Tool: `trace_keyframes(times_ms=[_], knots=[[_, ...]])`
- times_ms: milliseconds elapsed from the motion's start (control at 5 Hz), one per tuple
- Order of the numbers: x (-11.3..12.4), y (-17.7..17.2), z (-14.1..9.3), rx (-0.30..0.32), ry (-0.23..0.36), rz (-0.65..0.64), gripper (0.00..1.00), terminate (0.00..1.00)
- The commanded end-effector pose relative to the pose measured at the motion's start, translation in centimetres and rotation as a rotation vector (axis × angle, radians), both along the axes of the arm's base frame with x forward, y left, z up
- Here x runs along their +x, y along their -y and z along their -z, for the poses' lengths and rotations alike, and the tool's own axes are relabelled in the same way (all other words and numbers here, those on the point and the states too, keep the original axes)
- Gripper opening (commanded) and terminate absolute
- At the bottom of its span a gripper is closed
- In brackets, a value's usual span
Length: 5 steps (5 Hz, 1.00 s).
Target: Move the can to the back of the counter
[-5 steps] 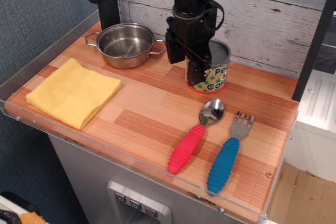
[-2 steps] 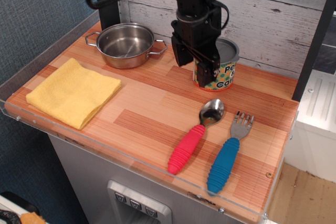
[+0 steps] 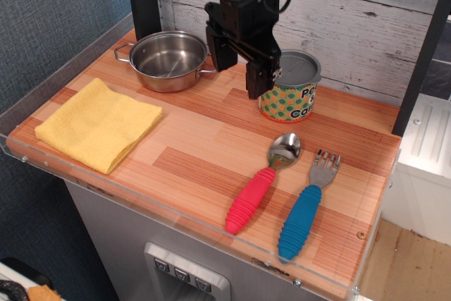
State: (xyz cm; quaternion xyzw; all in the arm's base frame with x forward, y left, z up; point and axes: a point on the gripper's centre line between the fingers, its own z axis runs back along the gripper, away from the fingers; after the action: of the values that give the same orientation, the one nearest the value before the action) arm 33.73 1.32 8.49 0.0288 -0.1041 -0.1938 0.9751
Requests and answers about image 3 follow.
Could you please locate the black orange object bottom left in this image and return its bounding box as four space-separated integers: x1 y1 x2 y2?
1 257 63 300

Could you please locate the small stainless steel pot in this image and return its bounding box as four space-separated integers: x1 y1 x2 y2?
114 31 217 93

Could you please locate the blue handled fork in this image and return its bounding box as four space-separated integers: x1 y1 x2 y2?
277 149 341 264

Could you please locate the black right frame post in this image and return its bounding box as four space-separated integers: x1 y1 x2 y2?
392 0 450 137

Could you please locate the red handled spoon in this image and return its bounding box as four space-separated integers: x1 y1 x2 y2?
225 133 302 235

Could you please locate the peas and carrots toy can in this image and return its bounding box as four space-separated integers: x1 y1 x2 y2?
259 49 321 123

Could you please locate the folded yellow cloth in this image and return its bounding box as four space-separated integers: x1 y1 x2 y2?
35 78 163 174

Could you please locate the grey toy fridge cabinet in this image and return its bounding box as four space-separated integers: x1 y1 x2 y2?
66 181 321 300

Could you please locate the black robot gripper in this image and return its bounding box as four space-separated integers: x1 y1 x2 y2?
204 0 281 99

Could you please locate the clear acrylic counter guard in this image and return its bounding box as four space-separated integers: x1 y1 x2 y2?
6 18 401 300

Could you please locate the white cabinet on right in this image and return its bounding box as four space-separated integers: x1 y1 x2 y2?
381 94 450 245

